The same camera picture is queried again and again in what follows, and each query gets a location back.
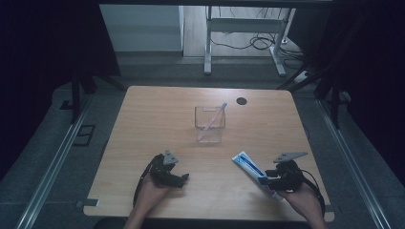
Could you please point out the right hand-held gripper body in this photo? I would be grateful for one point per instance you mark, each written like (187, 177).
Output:
(289, 179)

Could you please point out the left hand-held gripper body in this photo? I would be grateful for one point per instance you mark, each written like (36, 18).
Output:
(162, 173)

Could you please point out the white blue toothpaste tube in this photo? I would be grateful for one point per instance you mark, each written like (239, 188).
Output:
(246, 163)

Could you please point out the clear plastic container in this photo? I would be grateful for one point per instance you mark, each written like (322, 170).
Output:
(219, 133)

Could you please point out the pink toothbrush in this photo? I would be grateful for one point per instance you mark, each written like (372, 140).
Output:
(212, 120)

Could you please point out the person's left hand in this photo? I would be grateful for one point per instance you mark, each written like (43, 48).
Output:
(149, 195)

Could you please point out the person's right hand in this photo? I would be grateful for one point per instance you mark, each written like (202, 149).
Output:
(305, 200)

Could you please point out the grey tape strip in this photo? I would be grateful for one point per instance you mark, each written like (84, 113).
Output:
(87, 202)
(329, 208)

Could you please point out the black round table grommet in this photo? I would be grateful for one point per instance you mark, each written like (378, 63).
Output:
(241, 101)

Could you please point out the black metal stand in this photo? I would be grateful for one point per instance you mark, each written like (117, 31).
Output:
(334, 101)
(75, 95)

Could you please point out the white power strip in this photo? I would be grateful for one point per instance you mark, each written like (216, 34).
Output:
(302, 77)

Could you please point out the white cabinet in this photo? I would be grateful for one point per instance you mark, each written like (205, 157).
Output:
(143, 28)

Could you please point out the aluminium floor rail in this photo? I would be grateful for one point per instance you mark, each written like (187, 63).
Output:
(47, 184)
(353, 165)

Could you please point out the white desk frame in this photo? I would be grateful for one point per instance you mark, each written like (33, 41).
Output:
(245, 25)

